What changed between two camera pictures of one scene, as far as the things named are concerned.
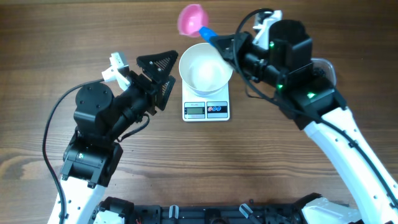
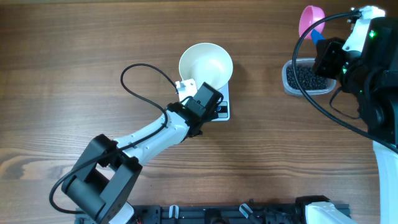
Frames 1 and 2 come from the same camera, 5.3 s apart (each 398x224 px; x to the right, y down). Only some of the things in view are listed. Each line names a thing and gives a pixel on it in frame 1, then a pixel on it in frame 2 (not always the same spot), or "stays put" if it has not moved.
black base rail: x=216 y=214 stays put
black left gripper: x=158 y=98 to x=211 y=116
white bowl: x=204 y=70 stays put
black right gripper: x=242 y=41 to x=328 y=49
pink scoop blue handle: x=193 y=20 to x=309 y=14
